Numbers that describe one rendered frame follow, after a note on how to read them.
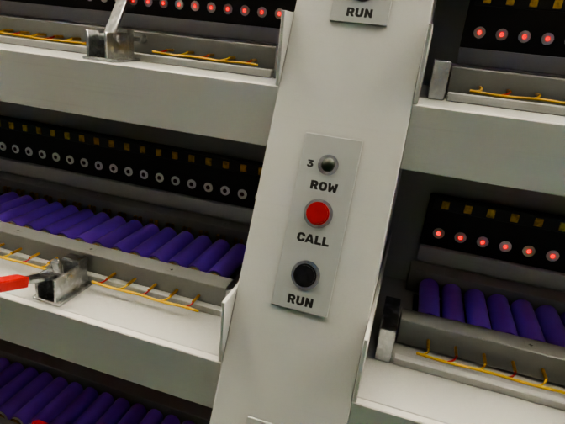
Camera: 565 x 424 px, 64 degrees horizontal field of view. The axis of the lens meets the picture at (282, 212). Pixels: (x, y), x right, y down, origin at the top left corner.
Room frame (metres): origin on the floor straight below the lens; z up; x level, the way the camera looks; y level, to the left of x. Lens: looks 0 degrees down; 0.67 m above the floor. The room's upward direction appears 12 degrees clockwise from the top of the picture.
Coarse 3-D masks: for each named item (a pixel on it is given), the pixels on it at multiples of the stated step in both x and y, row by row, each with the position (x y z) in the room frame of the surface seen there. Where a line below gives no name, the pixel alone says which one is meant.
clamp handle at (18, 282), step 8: (56, 264) 0.37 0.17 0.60; (56, 272) 0.37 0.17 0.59; (0, 280) 0.32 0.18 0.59; (8, 280) 0.32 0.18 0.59; (16, 280) 0.33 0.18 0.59; (24, 280) 0.34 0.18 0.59; (32, 280) 0.34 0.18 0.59; (40, 280) 0.35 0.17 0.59; (48, 280) 0.36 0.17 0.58; (0, 288) 0.32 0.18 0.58; (8, 288) 0.32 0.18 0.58; (16, 288) 0.33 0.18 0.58; (24, 288) 0.34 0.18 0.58
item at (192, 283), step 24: (0, 240) 0.43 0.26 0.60; (24, 240) 0.42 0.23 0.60; (48, 240) 0.42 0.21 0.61; (72, 240) 0.42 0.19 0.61; (24, 264) 0.41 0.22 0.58; (48, 264) 0.41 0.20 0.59; (96, 264) 0.41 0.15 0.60; (120, 264) 0.40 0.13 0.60; (144, 264) 0.40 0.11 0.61; (168, 264) 0.40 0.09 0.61; (120, 288) 0.38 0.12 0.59; (168, 288) 0.39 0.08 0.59; (192, 288) 0.38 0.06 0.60; (216, 288) 0.37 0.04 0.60
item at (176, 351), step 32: (0, 160) 0.58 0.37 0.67; (128, 192) 0.54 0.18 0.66; (160, 192) 0.52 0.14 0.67; (32, 288) 0.39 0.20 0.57; (96, 288) 0.40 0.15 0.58; (0, 320) 0.38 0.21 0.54; (32, 320) 0.37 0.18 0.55; (64, 320) 0.36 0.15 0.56; (96, 320) 0.36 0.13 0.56; (128, 320) 0.36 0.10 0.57; (160, 320) 0.36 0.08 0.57; (192, 320) 0.37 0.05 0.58; (224, 320) 0.31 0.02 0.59; (64, 352) 0.37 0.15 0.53; (96, 352) 0.36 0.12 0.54; (128, 352) 0.35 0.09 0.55; (160, 352) 0.34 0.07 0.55; (192, 352) 0.33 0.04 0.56; (160, 384) 0.35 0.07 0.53; (192, 384) 0.34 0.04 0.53
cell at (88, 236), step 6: (114, 216) 0.50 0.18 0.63; (120, 216) 0.50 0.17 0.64; (108, 222) 0.48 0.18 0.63; (114, 222) 0.48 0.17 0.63; (120, 222) 0.49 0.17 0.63; (96, 228) 0.46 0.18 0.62; (102, 228) 0.47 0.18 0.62; (108, 228) 0.47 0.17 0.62; (114, 228) 0.48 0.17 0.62; (84, 234) 0.45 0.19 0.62; (90, 234) 0.45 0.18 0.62; (96, 234) 0.45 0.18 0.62; (102, 234) 0.46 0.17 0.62; (84, 240) 0.44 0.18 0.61; (90, 240) 0.45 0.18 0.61
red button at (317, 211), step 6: (312, 204) 0.31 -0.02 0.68; (318, 204) 0.31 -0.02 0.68; (324, 204) 0.31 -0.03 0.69; (312, 210) 0.31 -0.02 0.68; (318, 210) 0.31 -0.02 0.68; (324, 210) 0.31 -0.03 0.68; (312, 216) 0.31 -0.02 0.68; (318, 216) 0.31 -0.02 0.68; (324, 216) 0.31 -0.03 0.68; (312, 222) 0.31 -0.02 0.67; (318, 222) 0.31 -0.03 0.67; (324, 222) 0.31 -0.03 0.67
